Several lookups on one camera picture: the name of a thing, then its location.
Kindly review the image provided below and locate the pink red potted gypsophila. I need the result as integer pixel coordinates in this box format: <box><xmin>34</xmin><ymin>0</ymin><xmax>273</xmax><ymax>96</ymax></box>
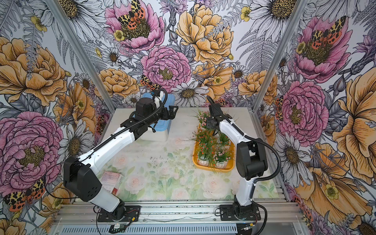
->
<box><xmin>195</xmin><ymin>129</ymin><xmax>216</xmax><ymax>167</ymax></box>

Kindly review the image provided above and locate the orange flower potted plant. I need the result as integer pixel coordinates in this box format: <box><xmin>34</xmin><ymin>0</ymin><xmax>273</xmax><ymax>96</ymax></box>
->
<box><xmin>213</xmin><ymin>147</ymin><xmax>232</xmax><ymax>169</ymax></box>
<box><xmin>217</xmin><ymin>132</ymin><xmax>231</xmax><ymax>146</ymax></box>

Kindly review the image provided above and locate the yellow plastic tray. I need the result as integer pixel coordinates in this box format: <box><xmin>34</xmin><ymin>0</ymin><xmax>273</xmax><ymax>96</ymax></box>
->
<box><xmin>192</xmin><ymin>126</ymin><xmax>236</xmax><ymax>173</ymax></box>

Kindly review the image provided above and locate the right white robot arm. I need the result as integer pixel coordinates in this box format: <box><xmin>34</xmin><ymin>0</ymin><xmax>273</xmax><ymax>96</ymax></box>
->
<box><xmin>207</xmin><ymin>96</ymin><xmax>282</xmax><ymax>220</ymax></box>

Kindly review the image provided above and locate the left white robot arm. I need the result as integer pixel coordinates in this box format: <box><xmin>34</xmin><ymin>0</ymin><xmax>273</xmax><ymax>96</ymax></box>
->
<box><xmin>63</xmin><ymin>88</ymin><xmax>178</xmax><ymax>221</ymax></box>

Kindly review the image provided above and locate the blue lid storage box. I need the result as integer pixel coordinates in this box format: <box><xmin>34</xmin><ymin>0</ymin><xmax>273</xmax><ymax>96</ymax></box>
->
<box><xmin>139</xmin><ymin>93</ymin><xmax>175</xmax><ymax>142</ymax></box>

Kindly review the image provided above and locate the pink white paper card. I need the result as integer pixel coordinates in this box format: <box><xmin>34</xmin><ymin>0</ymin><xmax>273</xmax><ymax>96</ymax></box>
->
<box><xmin>100</xmin><ymin>171</ymin><xmax>124</xmax><ymax>195</ymax></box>

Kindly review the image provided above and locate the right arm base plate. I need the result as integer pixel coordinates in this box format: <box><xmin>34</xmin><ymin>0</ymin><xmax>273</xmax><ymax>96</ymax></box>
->
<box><xmin>219</xmin><ymin>203</ymin><xmax>261</xmax><ymax>221</ymax></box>

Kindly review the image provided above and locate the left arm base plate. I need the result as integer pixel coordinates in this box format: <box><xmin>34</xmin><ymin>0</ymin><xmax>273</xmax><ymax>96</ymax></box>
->
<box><xmin>98</xmin><ymin>205</ymin><xmax>141</xmax><ymax>222</ymax></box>

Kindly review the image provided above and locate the aluminium rail frame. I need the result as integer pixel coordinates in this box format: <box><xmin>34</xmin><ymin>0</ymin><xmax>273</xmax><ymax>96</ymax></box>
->
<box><xmin>50</xmin><ymin>200</ymin><xmax>309</xmax><ymax>235</ymax></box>

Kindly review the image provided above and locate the left aluminium corner post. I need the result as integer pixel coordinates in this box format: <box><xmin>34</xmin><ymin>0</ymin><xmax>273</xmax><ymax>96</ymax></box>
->
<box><xmin>46</xmin><ymin>1</ymin><xmax>116</xmax><ymax>114</ymax></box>

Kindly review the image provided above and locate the aluminium corner post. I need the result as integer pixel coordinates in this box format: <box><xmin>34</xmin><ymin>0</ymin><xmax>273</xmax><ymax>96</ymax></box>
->
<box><xmin>46</xmin><ymin>1</ymin><xmax>116</xmax><ymax>114</ymax></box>
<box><xmin>252</xmin><ymin>0</ymin><xmax>308</xmax><ymax>113</ymax></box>

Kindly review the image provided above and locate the right aluminium corner post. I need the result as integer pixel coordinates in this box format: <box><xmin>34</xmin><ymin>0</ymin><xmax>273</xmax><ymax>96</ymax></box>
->
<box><xmin>252</xmin><ymin>0</ymin><xmax>308</xmax><ymax>113</ymax></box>

